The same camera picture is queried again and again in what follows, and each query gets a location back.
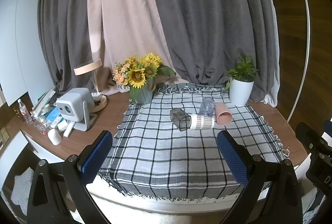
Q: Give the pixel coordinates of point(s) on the blue-grey ribbed vase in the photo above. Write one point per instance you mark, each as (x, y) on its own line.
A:
(144, 92)

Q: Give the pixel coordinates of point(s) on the white curved tube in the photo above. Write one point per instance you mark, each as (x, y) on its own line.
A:
(306, 31)

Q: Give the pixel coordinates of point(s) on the white remote control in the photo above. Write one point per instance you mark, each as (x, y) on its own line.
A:
(69, 129)

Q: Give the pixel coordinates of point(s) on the white rounded gadget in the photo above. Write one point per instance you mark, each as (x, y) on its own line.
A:
(54, 137)

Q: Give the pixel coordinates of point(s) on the sunflower bouquet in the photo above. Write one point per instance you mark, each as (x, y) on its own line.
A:
(140, 70)

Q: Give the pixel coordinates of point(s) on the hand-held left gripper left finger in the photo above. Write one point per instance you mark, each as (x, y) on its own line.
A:
(95, 157)

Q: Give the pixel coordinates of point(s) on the clear blue cup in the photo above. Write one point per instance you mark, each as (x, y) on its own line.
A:
(207, 107)

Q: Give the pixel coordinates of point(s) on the green potted plant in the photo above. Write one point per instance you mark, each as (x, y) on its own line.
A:
(242, 69)

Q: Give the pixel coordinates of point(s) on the white patterned cup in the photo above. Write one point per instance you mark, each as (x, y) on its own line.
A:
(203, 122)

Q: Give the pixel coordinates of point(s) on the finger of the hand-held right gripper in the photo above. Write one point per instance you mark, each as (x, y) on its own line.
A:
(305, 133)

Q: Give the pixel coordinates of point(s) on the clear water bottle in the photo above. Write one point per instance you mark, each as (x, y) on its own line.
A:
(24, 111)

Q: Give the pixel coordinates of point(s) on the pink white desk lamp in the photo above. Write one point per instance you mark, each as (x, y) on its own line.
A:
(89, 68)

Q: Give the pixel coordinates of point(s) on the grey white projector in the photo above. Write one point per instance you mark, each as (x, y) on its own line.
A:
(74, 107)

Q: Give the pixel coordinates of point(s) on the pink curtain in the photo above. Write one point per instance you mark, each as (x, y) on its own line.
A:
(124, 11)

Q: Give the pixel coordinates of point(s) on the dark transparent cup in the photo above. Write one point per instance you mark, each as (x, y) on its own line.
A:
(180, 121)

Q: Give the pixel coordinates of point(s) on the white plant pot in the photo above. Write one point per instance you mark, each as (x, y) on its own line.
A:
(241, 91)

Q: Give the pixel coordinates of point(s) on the checked grey white cloth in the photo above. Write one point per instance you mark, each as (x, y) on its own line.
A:
(160, 151)

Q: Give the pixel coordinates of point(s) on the pink cup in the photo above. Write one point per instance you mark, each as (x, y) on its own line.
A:
(223, 113)

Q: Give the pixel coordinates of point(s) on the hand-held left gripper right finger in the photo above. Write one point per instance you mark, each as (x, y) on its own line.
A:
(233, 159)

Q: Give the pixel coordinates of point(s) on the blue packet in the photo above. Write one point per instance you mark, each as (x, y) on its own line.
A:
(53, 115)

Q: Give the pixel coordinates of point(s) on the white wardrobe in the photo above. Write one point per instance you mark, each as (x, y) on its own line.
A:
(18, 39)

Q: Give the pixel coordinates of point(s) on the grey curtain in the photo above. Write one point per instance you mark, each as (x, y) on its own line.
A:
(64, 31)
(215, 18)

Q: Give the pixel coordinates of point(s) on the striped cloth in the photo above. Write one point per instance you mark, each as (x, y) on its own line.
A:
(22, 191)

